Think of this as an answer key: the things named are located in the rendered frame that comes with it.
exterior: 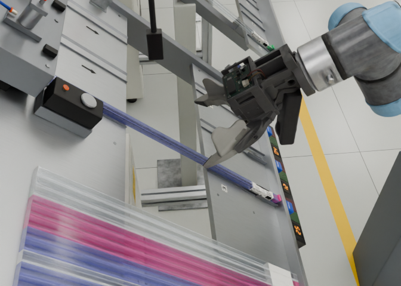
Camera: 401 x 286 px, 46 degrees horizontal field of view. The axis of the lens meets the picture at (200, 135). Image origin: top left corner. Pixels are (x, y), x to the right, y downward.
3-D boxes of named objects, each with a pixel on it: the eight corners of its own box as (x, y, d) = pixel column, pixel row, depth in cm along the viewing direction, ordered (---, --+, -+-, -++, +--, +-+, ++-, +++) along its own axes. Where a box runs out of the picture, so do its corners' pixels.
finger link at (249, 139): (220, 140, 74) (253, 98, 76) (225, 146, 76) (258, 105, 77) (239, 151, 71) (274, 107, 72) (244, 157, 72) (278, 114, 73)
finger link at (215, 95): (187, 72, 82) (230, 71, 76) (205, 92, 86) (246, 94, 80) (179, 86, 81) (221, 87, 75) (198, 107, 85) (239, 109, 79)
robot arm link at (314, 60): (333, 58, 75) (349, 92, 70) (306, 72, 77) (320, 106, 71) (315, 25, 70) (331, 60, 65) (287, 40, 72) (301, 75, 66)
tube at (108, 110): (274, 198, 96) (278, 195, 96) (275, 203, 95) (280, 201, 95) (50, 79, 69) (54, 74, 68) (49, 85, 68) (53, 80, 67)
